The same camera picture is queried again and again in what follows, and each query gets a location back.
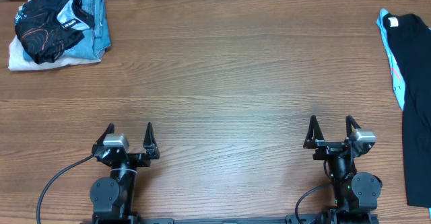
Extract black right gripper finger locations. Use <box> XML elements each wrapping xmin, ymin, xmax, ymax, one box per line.
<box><xmin>303</xmin><ymin>115</ymin><xmax>325</xmax><ymax>149</ymax></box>
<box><xmin>345</xmin><ymin>115</ymin><xmax>361</xmax><ymax>139</ymax></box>

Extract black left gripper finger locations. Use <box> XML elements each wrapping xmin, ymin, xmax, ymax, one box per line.
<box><xmin>95</xmin><ymin>123</ymin><xmax>115</xmax><ymax>145</ymax></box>
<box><xmin>143</xmin><ymin>122</ymin><xmax>158</xmax><ymax>153</ymax></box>

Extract black t-shirt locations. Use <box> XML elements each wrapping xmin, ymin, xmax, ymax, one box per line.
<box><xmin>383</xmin><ymin>13</ymin><xmax>431</xmax><ymax>209</ymax></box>

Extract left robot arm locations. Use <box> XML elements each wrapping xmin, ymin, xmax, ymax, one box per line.
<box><xmin>90</xmin><ymin>123</ymin><xmax>160</xmax><ymax>223</ymax></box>

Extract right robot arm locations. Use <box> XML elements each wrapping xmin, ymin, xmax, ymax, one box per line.
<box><xmin>294</xmin><ymin>115</ymin><xmax>383</xmax><ymax>224</ymax></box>

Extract light blue t-shirt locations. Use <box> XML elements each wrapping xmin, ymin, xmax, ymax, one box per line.
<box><xmin>376</xmin><ymin>8</ymin><xmax>431</xmax><ymax>218</ymax></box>

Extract folded blue denim jeans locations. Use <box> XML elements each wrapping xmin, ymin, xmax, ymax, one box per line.
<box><xmin>15</xmin><ymin>0</ymin><xmax>110</xmax><ymax>64</ymax></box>

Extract folded white garment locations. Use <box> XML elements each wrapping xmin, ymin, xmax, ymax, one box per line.
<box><xmin>9</xmin><ymin>0</ymin><xmax>110</xmax><ymax>71</ymax></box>

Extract black orange patterned shirt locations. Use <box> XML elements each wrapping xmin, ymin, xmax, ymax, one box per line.
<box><xmin>15</xmin><ymin>0</ymin><xmax>95</xmax><ymax>64</ymax></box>

